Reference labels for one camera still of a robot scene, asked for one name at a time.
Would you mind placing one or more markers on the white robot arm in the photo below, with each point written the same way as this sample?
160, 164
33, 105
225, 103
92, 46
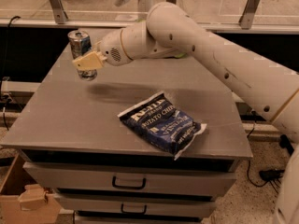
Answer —
270, 88

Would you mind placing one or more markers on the blue potato chip bag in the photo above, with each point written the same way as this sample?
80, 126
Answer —
160, 123

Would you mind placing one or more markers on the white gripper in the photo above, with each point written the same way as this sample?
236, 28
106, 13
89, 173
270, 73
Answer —
110, 48

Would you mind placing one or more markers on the black power adapter with cable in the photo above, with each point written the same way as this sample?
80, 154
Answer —
270, 176

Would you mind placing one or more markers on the left metal bracket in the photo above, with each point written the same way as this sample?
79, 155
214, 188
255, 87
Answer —
58, 11

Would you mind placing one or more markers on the green rice chip bag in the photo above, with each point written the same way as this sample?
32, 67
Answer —
180, 56

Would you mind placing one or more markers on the grey drawer cabinet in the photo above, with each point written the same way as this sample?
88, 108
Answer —
72, 141

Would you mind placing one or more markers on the black drawer handle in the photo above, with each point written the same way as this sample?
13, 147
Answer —
134, 209
130, 184

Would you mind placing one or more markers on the black top drawer handle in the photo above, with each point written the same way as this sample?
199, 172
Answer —
130, 184

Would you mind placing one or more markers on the right metal bracket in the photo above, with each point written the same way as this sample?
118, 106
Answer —
247, 17

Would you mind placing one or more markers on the silver blue redbull can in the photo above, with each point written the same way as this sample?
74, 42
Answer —
80, 43

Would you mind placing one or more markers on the black lower drawer handle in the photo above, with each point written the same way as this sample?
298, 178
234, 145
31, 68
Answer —
134, 209

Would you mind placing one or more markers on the cardboard box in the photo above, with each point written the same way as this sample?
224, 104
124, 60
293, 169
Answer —
23, 201

